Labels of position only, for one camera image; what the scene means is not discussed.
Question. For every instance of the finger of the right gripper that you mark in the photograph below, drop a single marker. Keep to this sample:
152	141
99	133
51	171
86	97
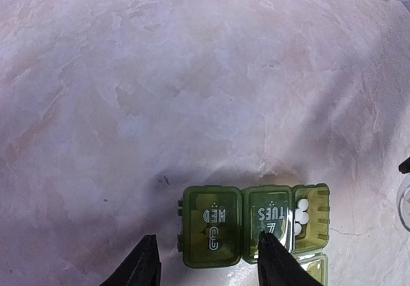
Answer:
404	167

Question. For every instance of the small white pill bottle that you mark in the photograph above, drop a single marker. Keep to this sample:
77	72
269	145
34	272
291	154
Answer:
402	201

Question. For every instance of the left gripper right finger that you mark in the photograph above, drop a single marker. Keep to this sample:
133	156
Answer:
276	266

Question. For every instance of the small round white pills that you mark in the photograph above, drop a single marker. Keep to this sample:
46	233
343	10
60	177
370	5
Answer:
301	216

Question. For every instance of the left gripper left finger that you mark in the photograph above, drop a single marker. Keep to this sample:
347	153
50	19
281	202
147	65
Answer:
142	266

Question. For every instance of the green pill organizer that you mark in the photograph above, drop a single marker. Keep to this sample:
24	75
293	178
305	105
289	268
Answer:
268	208

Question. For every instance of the white pills in organizer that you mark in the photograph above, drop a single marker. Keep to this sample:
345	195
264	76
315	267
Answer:
212	227

